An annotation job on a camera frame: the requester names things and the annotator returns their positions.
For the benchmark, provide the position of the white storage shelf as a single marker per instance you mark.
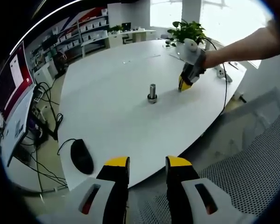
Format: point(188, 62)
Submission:
point(92, 39)

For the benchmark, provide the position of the white-framed computer monitor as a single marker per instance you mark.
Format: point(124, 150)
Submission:
point(16, 126)

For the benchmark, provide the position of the rows of white storage bins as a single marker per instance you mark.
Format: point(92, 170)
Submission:
point(89, 26)

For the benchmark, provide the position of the white background desk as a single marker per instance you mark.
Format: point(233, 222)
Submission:
point(137, 32)

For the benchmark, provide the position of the white mesh office chair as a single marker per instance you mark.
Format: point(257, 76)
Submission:
point(259, 168)

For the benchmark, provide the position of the small black monitor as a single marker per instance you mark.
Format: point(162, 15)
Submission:
point(126, 26)

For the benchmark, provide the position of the white low cabinet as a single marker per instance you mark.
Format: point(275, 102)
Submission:
point(44, 73)

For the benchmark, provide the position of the small green desk plant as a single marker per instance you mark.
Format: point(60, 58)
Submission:
point(115, 29)

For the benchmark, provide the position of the thick metal threaded stud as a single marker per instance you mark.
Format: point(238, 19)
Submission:
point(152, 89)

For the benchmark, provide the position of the black computer mouse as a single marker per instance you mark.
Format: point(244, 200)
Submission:
point(81, 156)

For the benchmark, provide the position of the green leafy plant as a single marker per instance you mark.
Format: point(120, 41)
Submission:
point(189, 32)

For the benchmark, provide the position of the white ceiling light strip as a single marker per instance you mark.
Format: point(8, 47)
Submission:
point(78, 1)

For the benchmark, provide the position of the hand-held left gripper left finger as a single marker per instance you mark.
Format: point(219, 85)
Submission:
point(102, 189)

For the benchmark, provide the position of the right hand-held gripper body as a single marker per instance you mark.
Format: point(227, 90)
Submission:
point(191, 53)

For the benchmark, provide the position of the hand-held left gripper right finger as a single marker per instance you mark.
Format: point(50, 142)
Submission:
point(191, 189)

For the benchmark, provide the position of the white plant pot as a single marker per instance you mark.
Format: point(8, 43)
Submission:
point(180, 49)

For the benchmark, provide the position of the white game controller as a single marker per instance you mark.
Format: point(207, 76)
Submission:
point(222, 73)

